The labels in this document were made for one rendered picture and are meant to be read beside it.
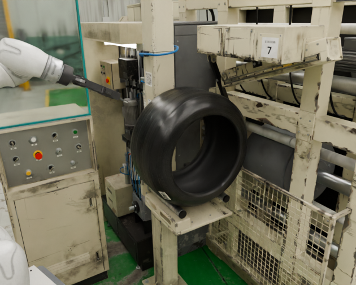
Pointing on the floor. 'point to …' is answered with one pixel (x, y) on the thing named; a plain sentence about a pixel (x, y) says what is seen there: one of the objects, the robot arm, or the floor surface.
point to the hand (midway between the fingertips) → (109, 93)
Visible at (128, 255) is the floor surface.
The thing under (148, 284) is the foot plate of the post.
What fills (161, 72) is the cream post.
